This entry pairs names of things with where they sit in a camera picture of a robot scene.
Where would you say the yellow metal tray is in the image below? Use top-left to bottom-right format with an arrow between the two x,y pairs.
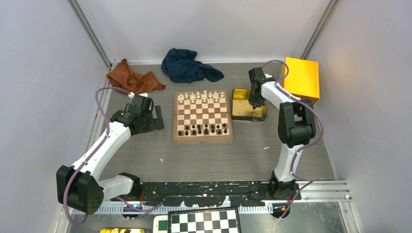
231,88 -> 267,122

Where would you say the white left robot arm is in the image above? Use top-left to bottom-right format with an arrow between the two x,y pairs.
56,93 -> 164,215

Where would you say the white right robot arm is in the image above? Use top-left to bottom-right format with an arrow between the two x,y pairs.
248,67 -> 316,200

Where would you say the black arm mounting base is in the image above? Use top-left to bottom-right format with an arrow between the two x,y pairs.
121,181 -> 299,207

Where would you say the wooden chess board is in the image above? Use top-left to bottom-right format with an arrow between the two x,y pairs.
172,90 -> 234,143

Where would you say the black white checker calibration board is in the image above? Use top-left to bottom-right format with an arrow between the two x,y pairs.
168,207 -> 241,233

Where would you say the orange cloth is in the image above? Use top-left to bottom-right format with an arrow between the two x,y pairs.
106,59 -> 166,94

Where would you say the yellow drawer box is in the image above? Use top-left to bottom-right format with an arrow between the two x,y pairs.
280,57 -> 320,104

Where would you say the dark blue cloth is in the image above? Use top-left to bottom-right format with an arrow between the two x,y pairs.
161,48 -> 224,83

